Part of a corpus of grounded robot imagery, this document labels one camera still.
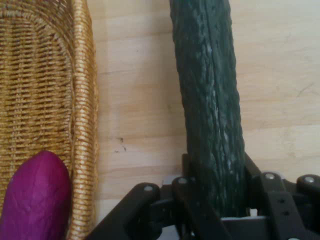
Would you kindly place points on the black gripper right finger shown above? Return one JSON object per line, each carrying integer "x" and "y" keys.
{"x": 287, "y": 205}

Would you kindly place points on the bamboo cutting board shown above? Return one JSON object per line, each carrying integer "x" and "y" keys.
{"x": 137, "y": 100}

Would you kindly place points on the purple sweet potato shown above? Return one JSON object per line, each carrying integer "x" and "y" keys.
{"x": 37, "y": 197}

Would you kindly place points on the long dark green cucumber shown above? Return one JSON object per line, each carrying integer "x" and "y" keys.
{"x": 210, "y": 100}

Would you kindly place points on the woven wicker basket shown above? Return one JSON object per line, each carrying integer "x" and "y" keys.
{"x": 37, "y": 87}

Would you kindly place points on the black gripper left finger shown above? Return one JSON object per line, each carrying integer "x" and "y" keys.
{"x": 190, "y": 207}

